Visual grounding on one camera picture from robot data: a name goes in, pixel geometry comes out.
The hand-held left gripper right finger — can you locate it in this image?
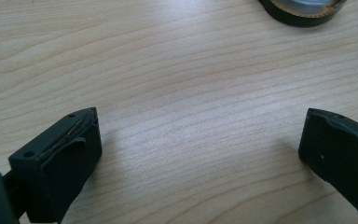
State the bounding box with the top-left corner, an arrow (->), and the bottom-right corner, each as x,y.
297,107 -> 358,224

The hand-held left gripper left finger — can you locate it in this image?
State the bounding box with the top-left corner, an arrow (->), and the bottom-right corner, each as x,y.
8,106 -> 103,224

